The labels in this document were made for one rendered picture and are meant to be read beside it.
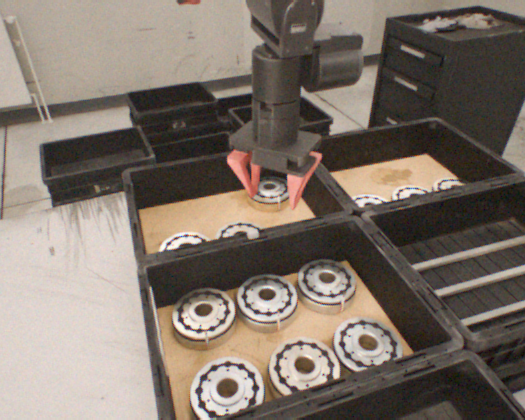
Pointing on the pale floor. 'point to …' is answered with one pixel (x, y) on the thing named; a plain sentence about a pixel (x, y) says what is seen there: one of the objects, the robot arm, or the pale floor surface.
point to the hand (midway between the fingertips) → (273, 196)
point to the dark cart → (457, 73)
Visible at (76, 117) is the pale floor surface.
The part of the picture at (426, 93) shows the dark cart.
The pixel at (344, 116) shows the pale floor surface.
